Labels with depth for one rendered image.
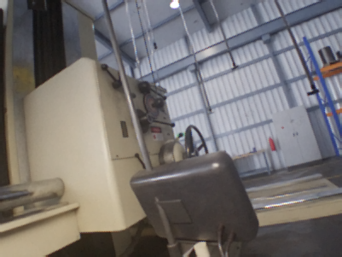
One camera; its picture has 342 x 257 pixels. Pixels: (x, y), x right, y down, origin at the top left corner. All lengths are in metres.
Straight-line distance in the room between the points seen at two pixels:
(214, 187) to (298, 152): 7.65
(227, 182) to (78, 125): 0.79
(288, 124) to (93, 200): 7.52
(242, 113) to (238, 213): 8.25
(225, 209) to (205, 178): 0.09
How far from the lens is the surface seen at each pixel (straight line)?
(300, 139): 8.07
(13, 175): 1.40
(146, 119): 1.10
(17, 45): 1.73
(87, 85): 1.05
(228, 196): 0.47
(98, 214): 1.01
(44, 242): 1.05
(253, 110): 8.67
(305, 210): 1.87
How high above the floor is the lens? 1.30
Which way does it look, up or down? 10 degrees up
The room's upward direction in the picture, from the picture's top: 14 degrees counter-clockwise
